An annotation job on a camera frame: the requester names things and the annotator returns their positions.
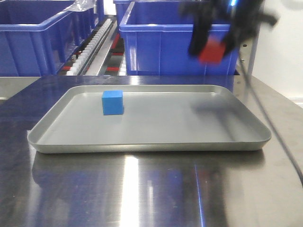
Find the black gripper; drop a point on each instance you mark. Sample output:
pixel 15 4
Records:
pixel 243 17

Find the red cube block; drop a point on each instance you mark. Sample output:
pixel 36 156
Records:
pixel 213 52

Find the blue cube block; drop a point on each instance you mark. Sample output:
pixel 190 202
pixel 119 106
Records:
pixel 112 102

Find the blue bin right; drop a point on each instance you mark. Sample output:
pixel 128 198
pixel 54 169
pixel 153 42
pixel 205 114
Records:
pixel 156 39

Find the blue bin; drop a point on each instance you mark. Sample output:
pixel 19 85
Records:
pixel 37 37
pixel 156 39
pixel 122 11

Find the blue bin rear centre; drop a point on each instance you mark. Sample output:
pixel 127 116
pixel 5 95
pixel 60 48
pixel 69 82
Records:
pixel 122 11

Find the grey metal tray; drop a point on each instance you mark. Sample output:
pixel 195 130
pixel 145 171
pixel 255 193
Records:
pixel 155 118

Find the clear plastic sheet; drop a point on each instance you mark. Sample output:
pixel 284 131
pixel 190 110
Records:
pixel 81 5

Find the white roller conveyor track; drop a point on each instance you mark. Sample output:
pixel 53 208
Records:
pixel 86 57

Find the blue bin left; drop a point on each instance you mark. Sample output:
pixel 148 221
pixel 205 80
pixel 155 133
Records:
pixel 37 37

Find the metal shelf upright post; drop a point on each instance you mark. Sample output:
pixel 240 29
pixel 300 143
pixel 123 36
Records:
pixel 248 67

